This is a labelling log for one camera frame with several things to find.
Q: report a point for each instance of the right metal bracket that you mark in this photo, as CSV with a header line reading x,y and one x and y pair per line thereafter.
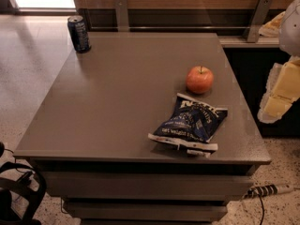
x,y
251,34

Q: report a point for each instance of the red apple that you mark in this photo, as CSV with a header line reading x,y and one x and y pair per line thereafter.
x,y
199,80

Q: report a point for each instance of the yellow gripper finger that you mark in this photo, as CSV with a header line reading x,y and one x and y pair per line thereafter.
x,y
271,28
282,90

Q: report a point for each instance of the white power strip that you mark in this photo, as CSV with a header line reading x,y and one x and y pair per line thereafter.
x,y
268,190

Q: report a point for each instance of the left metal bracket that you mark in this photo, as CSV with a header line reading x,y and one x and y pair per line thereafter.
x,y
121,12

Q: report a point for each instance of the blue pepsi can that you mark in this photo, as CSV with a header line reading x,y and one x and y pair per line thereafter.
x,y
78,34

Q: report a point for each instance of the grey drawer cabinet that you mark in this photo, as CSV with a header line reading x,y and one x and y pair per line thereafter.
x,y
90,137

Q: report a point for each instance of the dark blue chip bag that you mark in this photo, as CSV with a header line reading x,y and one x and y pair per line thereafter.
x,y
191,127

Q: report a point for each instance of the metal bracket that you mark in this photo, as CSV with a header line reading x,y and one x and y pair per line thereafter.
x,y
121,12
251,34

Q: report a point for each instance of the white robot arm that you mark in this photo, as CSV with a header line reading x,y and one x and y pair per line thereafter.
x,y
289,31

